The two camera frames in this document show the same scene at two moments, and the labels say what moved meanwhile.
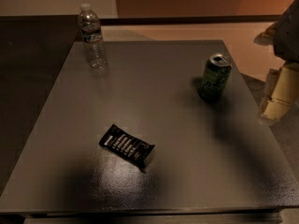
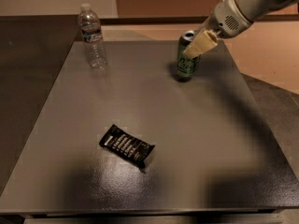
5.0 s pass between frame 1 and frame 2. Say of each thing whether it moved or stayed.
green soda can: moved
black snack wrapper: stayed
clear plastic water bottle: stayed
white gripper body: moved
